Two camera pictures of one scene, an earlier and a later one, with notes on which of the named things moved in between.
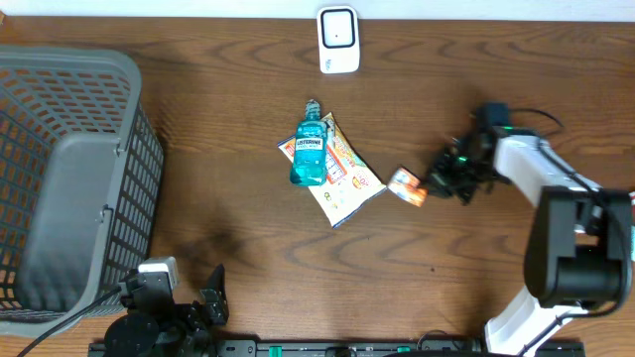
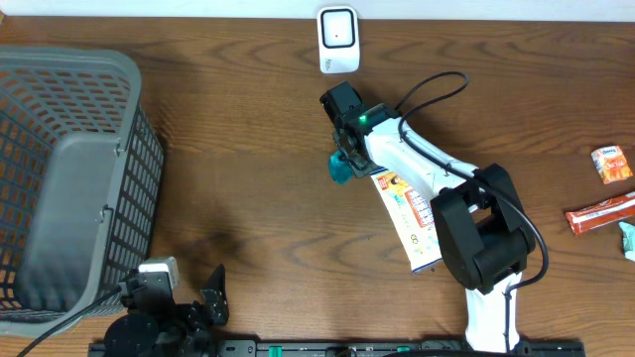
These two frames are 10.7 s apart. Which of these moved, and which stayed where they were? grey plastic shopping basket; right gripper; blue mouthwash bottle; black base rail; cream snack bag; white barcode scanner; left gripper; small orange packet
Moved: right gripper; cream snack bag; small orange packet; blue mouthwash bottle
Stayed: left gripper; grey plastic shopping basket; white barcode scanner; black base rail
